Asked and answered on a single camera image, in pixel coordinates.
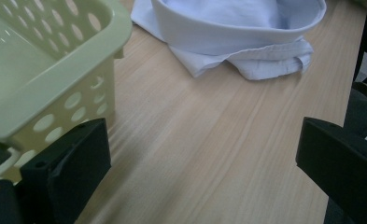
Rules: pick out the white shirt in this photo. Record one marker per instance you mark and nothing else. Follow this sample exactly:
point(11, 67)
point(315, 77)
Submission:
point(221, 34)

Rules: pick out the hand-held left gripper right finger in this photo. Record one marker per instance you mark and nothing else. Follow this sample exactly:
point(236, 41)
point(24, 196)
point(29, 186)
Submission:
point(343, 161)

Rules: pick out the pale green plastic basket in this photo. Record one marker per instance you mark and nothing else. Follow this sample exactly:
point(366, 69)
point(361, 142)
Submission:
point(47, 81)

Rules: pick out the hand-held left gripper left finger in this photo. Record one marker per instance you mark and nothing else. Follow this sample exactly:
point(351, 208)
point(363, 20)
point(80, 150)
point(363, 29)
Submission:
point(75, 161)

